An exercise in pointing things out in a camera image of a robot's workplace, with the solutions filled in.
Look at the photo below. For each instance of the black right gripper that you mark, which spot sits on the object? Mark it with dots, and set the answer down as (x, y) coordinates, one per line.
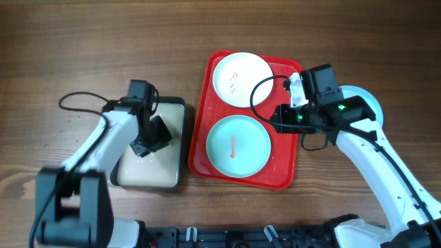
(282, 111)

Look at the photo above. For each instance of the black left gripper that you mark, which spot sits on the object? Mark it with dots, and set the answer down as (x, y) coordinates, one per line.
(162, 138)

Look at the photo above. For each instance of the pale green plate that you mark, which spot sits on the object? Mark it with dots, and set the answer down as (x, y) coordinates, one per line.
(238, 146)

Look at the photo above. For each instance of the light blue plate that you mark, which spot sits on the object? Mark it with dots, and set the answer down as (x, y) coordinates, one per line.
(350, 91)

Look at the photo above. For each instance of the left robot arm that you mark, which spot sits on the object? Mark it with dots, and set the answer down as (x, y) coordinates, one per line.
(73, 207)

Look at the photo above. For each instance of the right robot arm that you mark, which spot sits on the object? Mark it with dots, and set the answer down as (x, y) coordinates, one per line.
(351, 125)

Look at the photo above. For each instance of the black water tray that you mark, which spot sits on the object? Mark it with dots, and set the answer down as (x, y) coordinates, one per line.
(157, 169)

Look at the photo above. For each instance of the white plate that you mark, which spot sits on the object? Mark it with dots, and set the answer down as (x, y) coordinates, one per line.
(236, 75)

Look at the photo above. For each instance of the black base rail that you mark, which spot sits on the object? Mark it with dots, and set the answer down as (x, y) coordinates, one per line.
(269, 236)

